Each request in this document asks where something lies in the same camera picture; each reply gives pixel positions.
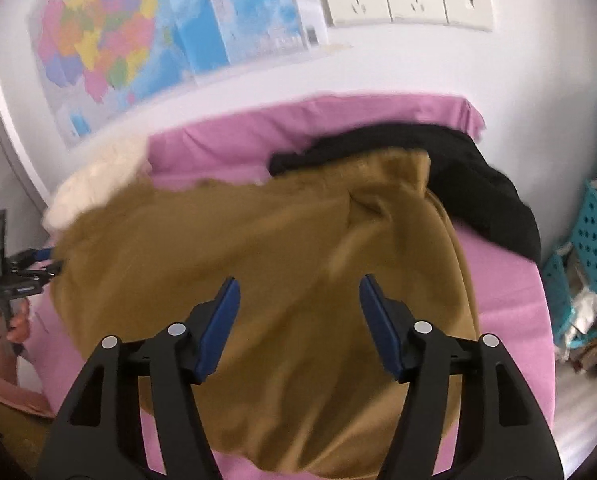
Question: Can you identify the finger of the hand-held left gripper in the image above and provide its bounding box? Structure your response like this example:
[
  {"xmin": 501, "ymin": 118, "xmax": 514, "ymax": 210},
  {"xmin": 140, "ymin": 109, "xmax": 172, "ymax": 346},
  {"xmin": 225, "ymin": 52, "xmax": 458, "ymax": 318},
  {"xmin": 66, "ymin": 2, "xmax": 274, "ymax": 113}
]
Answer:
[
  {"xmin": 13, "ymin": 260, "xmax": 63, "ymax": 284},
  {"xmin": 7, "ymin": 247, "xmax": 55, "ymax": 268}
]

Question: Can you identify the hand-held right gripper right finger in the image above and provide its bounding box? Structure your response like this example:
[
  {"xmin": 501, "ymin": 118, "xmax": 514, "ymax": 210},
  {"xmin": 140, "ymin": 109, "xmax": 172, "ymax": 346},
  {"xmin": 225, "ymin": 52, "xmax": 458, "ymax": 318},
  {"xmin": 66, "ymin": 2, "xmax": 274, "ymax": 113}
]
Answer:
[{"xmin": 359, "ymin": 273, "xmax": 565, "ymax": 480}]

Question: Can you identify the black garment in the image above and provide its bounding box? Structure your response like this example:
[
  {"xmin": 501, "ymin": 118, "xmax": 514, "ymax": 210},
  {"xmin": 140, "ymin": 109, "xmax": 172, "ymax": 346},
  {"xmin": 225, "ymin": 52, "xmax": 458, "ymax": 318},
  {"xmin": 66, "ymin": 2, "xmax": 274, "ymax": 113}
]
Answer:
[{"xmin": 268, "ymin": 122, "xmax": 542, "ymax": 263}]

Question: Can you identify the brown button shirt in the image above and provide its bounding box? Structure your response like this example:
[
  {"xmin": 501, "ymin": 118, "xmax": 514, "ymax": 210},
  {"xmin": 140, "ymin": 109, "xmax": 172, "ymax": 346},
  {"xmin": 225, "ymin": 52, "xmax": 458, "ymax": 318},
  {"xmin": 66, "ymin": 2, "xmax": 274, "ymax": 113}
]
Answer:
[{"xmin": 48, "ymin": 147, "xmax": 482, "ymax": 478}]

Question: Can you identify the colourful wall map poster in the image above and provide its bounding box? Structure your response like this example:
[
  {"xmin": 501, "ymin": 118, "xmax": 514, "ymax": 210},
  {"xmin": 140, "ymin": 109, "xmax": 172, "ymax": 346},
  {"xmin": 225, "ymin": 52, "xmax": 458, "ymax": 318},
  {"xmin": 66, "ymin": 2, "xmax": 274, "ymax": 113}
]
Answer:
[{"xmin": 26, "ymin": 0, "xmax": 329, "ymax": 148}]

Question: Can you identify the white plastic bag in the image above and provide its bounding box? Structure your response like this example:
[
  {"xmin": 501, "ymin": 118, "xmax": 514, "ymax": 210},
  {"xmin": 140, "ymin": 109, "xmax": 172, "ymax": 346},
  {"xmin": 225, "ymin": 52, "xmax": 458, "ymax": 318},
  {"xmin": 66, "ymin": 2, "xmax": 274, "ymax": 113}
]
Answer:
[{"xmin": 567, "ymin": 285, "xmax": 597, "ymax": 350}]

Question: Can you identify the pink bed sheet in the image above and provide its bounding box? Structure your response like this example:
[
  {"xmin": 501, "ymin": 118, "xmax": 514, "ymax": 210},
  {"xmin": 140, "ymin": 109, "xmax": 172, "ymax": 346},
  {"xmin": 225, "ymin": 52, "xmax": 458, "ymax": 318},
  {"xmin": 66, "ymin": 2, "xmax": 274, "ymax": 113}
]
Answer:
[{"xmin": 16, "ymin": 91, "xmax": 557, "ymax": 480}]

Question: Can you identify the person's left hand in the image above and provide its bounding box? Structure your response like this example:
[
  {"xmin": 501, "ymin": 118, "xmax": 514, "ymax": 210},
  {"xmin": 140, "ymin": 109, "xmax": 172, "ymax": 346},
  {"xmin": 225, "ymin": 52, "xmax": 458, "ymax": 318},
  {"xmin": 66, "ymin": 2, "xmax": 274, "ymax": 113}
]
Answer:
[{"xmin": 0, "ymin": 297, "xmax": 32, "ymax": 345}]

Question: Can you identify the white single-hole wall socket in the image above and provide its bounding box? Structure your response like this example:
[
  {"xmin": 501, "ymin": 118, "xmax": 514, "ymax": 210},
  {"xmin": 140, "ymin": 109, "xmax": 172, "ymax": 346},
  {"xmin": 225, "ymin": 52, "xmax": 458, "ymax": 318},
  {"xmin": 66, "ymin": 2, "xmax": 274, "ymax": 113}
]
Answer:
[{"xmin": 439, "ymin": 0, "xmax": 495, "ymax": 32}]

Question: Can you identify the cream cloth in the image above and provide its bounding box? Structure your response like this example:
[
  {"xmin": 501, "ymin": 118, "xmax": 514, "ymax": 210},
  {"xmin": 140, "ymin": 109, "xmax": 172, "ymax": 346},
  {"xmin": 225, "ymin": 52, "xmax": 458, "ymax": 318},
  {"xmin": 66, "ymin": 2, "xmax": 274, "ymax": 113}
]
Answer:
[{"xmin": 41, "ymin": 137, "xmax": 154, "ymax": 231}]

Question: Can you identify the teal plastic storage rack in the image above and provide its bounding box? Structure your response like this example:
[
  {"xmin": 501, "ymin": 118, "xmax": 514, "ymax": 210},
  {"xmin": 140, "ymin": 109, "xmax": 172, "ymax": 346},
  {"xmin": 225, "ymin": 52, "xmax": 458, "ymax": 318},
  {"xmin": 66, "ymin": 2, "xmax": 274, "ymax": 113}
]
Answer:
[{"xmin": 541, "ymin": 91, "xmax": 597, "ymax": 356}]

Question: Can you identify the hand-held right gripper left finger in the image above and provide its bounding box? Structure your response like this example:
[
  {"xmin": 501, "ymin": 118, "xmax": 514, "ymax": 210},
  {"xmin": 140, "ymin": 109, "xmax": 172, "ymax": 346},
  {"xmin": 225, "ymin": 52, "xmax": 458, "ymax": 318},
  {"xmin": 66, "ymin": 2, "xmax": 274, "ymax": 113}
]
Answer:
[{"xmin": 37, "ymin": 276, "xmax": 242, "ymax": 480}]

